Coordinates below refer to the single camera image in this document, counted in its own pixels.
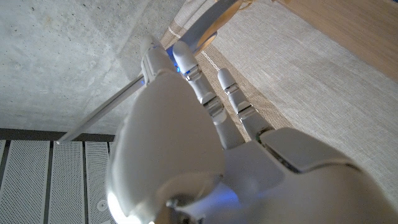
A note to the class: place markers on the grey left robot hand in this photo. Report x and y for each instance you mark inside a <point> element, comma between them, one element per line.
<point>174,140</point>

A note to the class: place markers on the beige striped curtain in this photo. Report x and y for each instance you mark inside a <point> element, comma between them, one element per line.
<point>295,77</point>

